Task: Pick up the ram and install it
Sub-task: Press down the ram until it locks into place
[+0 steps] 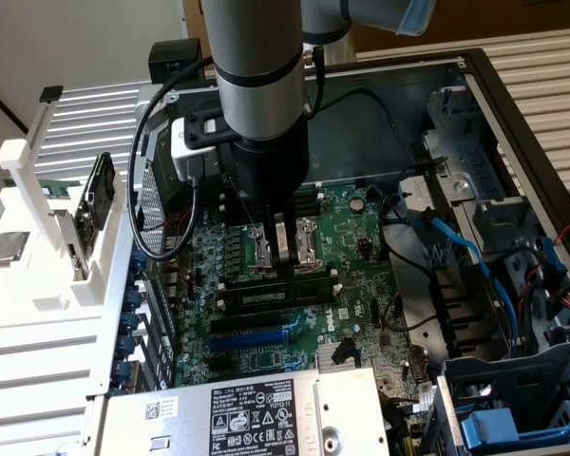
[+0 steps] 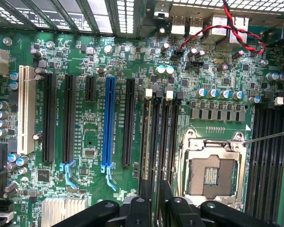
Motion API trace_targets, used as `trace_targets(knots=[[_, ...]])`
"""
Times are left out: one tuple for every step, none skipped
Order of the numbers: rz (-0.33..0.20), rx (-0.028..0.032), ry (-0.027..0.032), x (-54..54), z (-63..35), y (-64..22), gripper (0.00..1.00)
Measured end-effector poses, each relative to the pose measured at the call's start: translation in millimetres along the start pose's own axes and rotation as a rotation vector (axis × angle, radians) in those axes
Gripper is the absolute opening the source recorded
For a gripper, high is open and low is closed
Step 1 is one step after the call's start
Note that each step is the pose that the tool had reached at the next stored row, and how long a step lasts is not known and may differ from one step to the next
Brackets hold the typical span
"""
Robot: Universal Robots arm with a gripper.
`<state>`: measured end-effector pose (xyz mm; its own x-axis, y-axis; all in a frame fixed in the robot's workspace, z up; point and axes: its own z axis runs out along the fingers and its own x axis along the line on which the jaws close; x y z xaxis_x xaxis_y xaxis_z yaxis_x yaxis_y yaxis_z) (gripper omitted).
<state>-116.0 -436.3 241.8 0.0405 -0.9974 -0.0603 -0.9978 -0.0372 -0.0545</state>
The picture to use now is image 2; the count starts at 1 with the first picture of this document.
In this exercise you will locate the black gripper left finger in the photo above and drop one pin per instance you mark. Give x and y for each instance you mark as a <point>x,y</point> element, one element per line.
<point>137,212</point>

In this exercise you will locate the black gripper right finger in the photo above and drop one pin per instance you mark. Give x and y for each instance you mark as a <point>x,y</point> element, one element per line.
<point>180,212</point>

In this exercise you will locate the black RAM slot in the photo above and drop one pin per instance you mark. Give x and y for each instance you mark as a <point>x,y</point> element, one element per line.
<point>272,153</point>
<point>166,132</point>
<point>263,153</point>
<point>254,153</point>
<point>281,153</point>
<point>156,132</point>
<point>149,93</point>
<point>175,132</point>

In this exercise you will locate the light blue slot latch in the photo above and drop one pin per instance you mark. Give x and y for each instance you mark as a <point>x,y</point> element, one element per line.
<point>68,175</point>
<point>108,175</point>

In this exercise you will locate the silver CPU socket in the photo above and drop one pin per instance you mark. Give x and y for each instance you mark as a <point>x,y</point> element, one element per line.
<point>213,175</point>

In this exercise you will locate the silver finned heatsink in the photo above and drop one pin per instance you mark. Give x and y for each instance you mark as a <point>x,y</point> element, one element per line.
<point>61,211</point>

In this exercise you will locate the long black expansion slot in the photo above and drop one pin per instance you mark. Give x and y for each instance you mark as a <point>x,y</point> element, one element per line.
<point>129,123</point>
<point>69,118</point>
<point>49,118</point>

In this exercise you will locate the green motherboard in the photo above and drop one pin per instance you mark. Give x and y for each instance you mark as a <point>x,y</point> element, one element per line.
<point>90,132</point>

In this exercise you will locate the blue expansion slot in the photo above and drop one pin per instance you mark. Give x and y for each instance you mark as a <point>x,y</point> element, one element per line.
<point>109,123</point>

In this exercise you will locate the thin metal locking lever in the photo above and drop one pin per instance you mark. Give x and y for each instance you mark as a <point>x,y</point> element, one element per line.
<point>269,136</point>

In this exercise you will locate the silver blue-top capacitor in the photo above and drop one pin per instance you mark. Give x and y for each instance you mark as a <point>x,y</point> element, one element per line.
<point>272,76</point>
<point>212,93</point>
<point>225,94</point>
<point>0,105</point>
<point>22,161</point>
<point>170,70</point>
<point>14,85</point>
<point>283,76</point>
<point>0,123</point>
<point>201,93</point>
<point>160,70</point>
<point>254,99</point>
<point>0,114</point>
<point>13,158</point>
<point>14,75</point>
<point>238,95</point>
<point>0,133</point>

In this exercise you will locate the short black expansion slot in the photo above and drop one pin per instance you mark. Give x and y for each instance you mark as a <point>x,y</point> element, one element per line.
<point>90,89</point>

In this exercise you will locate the white expansion slot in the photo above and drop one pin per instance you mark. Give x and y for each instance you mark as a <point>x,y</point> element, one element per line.
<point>26,111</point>

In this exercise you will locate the silver rear port block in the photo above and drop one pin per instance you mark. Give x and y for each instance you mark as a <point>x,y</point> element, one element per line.
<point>196,26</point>
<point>213,36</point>
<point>237,23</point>
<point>178,26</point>

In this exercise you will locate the grey open PC case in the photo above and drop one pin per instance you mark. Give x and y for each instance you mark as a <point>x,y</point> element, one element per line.
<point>127,14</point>

